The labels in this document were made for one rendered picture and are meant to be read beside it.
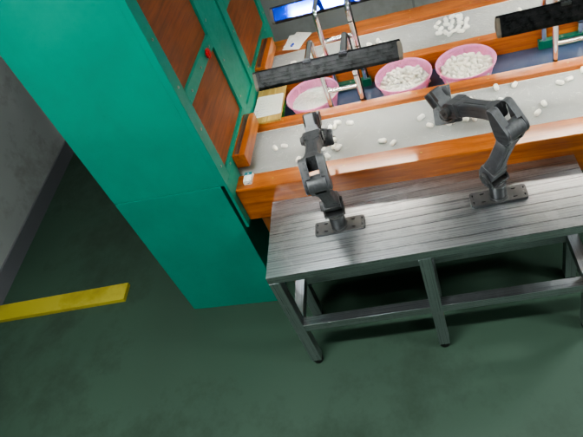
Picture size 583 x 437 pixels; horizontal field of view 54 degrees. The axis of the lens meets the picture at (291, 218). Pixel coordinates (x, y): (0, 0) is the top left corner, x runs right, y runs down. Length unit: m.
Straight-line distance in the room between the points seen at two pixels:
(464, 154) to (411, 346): 0.91
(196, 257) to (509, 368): 1.49
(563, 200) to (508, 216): 0.19
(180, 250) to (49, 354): 1.15
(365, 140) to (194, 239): 0.91
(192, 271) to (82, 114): 1.00
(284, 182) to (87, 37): 0.93
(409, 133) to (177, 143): 0.96
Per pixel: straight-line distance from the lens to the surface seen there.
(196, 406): 2.86
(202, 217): 2.56
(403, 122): 2.52
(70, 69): 2.23
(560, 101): 2.50
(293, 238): 2.28
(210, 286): 2.97
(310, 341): 2.55
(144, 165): 2.41
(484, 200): 2.20
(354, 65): 2.36
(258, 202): 2.48
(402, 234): 2.15
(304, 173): 1.90
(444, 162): 2.29
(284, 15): 2.91
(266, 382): 2.76
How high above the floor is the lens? 2.28
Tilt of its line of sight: 43 degrees down
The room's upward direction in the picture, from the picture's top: 25 degrees counter-clockwise
